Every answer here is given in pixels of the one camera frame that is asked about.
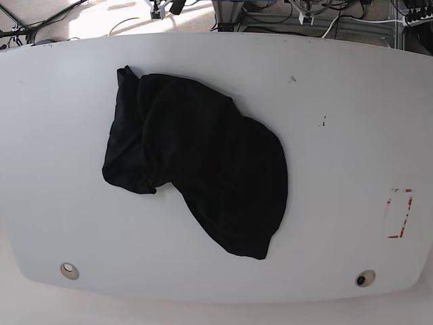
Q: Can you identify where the black T-shirt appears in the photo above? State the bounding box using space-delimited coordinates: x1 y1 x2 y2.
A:
102 66 289 260

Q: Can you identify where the red tape rectangle marking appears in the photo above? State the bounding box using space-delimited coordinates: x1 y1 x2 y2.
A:
384 188 413 238

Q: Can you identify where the left table grommet hole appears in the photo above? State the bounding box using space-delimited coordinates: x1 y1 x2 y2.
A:
60 263 79 280

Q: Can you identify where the table grommet hole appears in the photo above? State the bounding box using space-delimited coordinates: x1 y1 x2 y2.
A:
355 270 376 288
60 263 79 280

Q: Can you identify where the right table grommet hole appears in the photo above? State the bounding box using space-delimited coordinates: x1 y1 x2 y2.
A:
355 270 376 288

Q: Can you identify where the white power strip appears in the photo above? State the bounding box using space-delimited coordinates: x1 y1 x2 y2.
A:
402 12 432 27

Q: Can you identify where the black tripod stand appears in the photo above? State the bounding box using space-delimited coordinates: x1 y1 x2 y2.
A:
1 1 86 51

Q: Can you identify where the aluminium frame post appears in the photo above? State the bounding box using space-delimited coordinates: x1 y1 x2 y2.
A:
212 1 247 33

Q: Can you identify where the yellow cable on floor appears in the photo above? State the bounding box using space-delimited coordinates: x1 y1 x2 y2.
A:
108 16 141 37

